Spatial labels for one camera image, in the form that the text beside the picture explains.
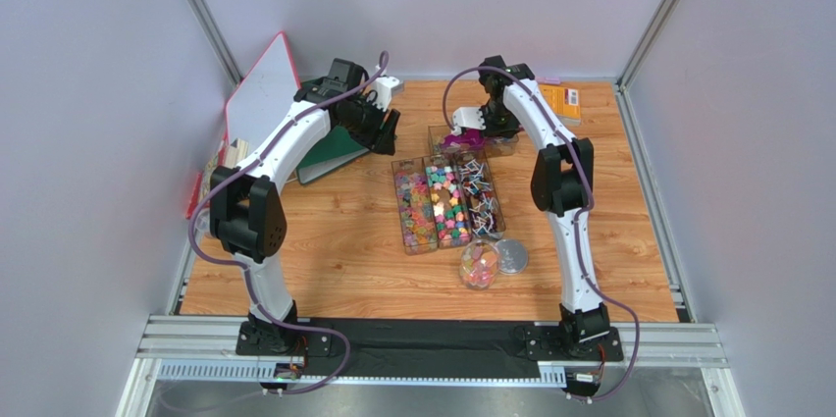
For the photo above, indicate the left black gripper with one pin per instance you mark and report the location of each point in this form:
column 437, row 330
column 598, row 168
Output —
column 386, row 143

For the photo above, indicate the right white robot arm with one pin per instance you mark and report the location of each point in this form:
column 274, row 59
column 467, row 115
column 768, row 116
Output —
column 561, row 187

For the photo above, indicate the red-framed whiteboard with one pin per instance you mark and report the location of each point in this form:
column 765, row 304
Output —
column 263, row 97

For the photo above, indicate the stack of books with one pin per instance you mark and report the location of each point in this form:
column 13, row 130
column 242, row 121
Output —
column 228, row 155

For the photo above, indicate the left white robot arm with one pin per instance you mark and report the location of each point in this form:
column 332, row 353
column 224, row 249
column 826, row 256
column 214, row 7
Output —
column 246, row 211

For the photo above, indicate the three-compartment clear candy box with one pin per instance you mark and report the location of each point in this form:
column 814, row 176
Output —
column 446, row 201

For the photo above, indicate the black base mat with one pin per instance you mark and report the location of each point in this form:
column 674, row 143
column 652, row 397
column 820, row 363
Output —
column 389, row 348

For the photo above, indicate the aluminium rail frame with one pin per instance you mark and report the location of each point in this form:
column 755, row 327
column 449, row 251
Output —
column 218, row 366

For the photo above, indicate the green binder folder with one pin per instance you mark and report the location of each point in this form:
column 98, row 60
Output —
column 336, row 148

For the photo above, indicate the clear plastic jar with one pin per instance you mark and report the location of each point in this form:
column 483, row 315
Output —
column 479, row 264

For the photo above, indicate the silver round jar lid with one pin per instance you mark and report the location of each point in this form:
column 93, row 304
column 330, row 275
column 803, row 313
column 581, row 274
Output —
column 513, row 256

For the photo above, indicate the wrist white camera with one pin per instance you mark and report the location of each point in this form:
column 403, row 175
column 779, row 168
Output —
column 386, row 88
column 467, row 118

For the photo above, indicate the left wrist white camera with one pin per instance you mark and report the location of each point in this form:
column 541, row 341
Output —
column 386, row 88

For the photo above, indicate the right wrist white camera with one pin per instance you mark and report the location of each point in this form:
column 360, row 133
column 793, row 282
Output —
column 467, row 118

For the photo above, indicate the single clear candy box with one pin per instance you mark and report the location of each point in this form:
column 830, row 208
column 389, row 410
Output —
column 493, row 147

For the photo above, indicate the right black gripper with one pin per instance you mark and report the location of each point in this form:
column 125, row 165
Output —
column 493, row 129

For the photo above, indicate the orange book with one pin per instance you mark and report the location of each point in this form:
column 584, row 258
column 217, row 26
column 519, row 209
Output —
column 564, row 101

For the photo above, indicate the purple plastic scoop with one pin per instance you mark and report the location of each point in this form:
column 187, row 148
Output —
column 466, row 140

